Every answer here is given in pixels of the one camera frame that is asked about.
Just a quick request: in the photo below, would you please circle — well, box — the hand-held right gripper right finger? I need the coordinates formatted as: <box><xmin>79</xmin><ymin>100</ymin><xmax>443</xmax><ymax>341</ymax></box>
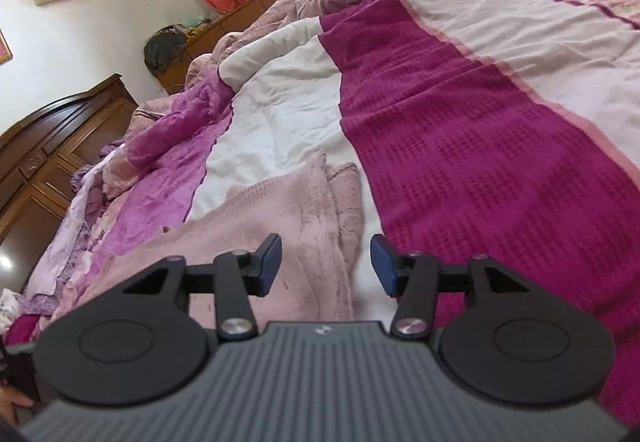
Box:
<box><xmin>370</xmin><ymin>233</ymin><xmax>528</xmax><ymax>340</ymax></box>

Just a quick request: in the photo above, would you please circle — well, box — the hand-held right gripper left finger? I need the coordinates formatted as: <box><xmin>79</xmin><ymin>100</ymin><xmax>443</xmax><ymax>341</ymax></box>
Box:
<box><xmin>122</xmin><ymin>233</ymin><xmax>283</xmax><ymax>342</ymax></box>

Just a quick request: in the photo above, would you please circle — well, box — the purple pink white quilt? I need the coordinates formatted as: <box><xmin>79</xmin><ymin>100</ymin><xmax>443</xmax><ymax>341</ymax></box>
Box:
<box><xmin>90</xmin><ymin>15</ymin><xmax>388</xmax><ymax>273</ymax></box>

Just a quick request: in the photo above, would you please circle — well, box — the magenta waffle blanket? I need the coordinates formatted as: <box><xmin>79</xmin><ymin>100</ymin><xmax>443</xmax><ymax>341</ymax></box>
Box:
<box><xmin>317</xmin><ymin>0</ymin><xmax>640</xmax><ymax>428</ymax></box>

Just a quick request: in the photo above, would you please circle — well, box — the pink knit sweater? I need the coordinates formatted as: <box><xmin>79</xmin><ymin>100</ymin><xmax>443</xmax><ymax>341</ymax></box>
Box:
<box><xmin>75</xmin><ymin>149</ymin><xmax>376</xmax><ymax>338</ymax></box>

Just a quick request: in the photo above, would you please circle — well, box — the black bag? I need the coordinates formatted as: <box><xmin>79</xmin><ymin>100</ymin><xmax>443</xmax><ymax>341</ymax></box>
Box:
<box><xmin>144</xmin><ymin>24</ymin><xmax>189</xmax><ymax>74</ymax></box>

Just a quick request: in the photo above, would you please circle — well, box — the white floral cloth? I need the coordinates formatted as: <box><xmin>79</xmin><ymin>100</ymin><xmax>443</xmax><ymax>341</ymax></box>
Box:
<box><xmin>0</xmin><ymin>289</ymin><xmax>24</xmax><ymax>324</ymax></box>

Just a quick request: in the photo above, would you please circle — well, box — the dark wooden wardrobe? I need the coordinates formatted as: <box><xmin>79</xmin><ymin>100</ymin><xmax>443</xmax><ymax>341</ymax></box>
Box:
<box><xmin>0</xmin><ymin>72</ymin><xmax>139</xmax><ymax>224</ymax></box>

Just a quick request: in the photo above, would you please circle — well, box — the person's left hand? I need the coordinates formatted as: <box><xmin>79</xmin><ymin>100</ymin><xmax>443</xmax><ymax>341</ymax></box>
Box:
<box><xmin>0</xmin><ymin>386</ymin><xmax>34</xmax><ymax>428</ymax></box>

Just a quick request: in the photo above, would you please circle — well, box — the low wooden cabinet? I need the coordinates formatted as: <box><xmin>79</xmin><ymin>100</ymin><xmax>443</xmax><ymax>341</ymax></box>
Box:
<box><xmin>155</xmin><ymin>0</ymin><xmax>303</xmax><ymax>94</ymax></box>

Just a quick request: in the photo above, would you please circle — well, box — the purple floral pillow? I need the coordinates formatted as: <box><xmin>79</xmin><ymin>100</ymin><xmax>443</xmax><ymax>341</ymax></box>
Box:
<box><xmin>22</xmin><ymin>142</ymin><xmax>132</xmax><ymax>304</ymax></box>

